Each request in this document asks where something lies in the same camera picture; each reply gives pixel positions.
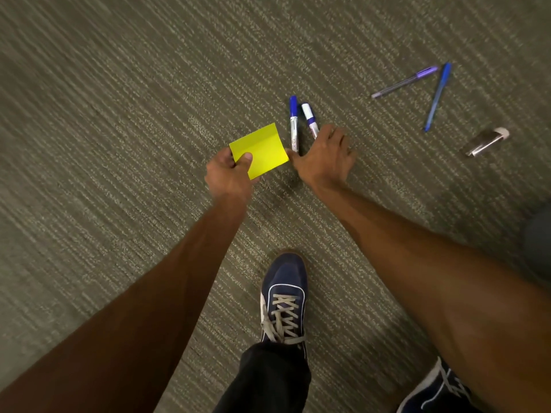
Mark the blue sneaker with grey laces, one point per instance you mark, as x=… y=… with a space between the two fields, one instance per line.
x=284 y=296

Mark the person's left thumb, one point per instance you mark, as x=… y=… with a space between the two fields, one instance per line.
x=243 y=163

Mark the blue pen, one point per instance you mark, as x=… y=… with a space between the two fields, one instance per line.
x=438 y=96

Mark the yellow sticky note pad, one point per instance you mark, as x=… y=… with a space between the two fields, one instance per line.
x=260 y=150

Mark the person's right thumb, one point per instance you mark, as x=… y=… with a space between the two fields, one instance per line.
x=295 y=157

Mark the person's right hand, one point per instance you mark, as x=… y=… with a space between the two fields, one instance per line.
x=325 y=161

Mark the black trouser leg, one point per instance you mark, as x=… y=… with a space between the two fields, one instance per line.
x=267 y=378

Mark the dark grey round object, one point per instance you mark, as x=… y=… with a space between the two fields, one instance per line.
x=538 y=243

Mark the silver white stapler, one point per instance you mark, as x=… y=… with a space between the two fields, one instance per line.
x=486 y=141

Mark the person's right forearm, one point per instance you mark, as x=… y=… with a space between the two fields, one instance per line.
x=452 y=296

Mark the blue capped whiteboard marker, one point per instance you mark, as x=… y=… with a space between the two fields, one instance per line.
x=294 y=123

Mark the person's left forearm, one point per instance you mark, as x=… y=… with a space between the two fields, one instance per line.
x=125 y=318

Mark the purple capped pen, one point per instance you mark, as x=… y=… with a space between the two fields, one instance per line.
x=407 y=81

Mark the person's left hand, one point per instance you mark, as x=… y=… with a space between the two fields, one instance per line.
x=224 y=178

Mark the person's right middle finger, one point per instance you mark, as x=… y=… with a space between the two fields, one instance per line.
x=338 y=136

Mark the blue sneaker with white trim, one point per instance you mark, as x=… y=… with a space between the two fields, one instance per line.
x=434 y=391

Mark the white blue whiteboard marker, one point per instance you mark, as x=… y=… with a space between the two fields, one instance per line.
x=310 y=119

